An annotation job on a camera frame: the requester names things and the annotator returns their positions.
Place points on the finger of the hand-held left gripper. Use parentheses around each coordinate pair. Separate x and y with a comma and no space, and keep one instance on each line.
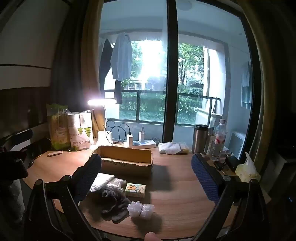
(22,136)

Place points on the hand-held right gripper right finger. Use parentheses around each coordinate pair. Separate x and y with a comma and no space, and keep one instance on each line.
(205,177)

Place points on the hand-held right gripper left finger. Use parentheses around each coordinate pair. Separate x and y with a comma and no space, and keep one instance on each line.
(89,178)

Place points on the white towel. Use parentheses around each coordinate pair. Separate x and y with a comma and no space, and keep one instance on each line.
(101,181)

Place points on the white knit sock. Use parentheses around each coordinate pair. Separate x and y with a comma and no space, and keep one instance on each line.
(116,184)

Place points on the grey sock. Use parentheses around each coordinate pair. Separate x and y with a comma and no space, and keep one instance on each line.
(107,201)
(120,208)

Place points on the cardboard box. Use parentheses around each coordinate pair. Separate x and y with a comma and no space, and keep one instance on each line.
(124,167)

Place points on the cartoon print tissue pack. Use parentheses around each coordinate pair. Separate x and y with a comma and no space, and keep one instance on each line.
(135,190)

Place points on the white plastic ball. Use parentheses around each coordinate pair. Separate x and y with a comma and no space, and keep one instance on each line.
(134,209)
(147,211)

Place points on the person's left forearm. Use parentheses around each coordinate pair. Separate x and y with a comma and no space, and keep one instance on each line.
(12,199)

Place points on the person's right hand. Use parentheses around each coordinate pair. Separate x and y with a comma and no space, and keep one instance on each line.
(151,236)

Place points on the black box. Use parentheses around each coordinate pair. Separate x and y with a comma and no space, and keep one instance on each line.
(232,162)

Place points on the green snack bag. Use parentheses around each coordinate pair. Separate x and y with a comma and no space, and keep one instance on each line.
(57,134)

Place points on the small tan flat object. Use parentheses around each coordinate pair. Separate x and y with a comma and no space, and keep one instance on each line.
(55,153)

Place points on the steel tumbler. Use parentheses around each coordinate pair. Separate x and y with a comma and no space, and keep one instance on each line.
(200,140)

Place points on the plastic water bottle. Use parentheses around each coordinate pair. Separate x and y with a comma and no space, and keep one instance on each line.
(218,141)

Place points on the yellow tissue pack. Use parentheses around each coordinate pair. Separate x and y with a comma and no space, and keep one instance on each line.
(247,170)

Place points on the paper cup pack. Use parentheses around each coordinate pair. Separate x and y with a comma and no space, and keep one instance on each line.
(79,136)

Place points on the white desk lamp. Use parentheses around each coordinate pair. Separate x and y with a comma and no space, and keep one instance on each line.
(104,138)

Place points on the white wipes pack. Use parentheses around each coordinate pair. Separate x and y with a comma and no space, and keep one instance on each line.
(172,148)

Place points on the dried plant bundle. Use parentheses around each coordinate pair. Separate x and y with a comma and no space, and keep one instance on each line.
(156,140)

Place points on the white power strip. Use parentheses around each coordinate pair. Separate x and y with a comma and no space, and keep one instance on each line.
(145,144)

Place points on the brown curtain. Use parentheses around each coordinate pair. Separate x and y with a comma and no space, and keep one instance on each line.
(76,69)

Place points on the dark hanging pants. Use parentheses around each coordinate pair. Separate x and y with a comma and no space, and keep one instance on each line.
(118,92)

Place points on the pale blue hanging garment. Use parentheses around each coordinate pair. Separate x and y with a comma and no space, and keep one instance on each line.
(246,85)

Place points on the balcony railing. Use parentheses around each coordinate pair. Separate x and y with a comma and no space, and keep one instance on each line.
(150,92)

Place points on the dark hanging garment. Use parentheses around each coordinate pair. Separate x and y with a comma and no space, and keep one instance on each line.
(105,62)

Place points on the light blue hanging shirt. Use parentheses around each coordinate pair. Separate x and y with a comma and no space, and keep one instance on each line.
(121,58)

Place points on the black window frame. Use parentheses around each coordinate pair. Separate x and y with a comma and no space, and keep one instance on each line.
(171,69)

